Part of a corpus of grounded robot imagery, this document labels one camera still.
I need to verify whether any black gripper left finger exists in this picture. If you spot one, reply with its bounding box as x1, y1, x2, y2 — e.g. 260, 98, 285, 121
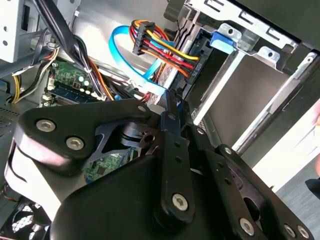
12, 91, 196, 227

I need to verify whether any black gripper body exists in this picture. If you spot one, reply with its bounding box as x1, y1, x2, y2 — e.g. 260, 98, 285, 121
49, 149, 241, 240

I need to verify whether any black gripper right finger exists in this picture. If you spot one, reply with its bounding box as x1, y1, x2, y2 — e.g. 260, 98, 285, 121
179, 98, 315, 240

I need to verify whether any blue SATA wire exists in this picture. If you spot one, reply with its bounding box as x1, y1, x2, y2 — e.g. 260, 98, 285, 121
108, 24, 183, 112

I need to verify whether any hard disk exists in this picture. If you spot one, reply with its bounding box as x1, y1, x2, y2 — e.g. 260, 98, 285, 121
159, 26, 297, 151

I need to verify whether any multicolour power wire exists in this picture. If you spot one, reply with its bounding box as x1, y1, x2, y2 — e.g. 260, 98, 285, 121
128, 19, 205, 80

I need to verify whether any person hand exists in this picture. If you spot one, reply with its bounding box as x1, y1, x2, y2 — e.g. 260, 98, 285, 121
312, 101, 320, 127

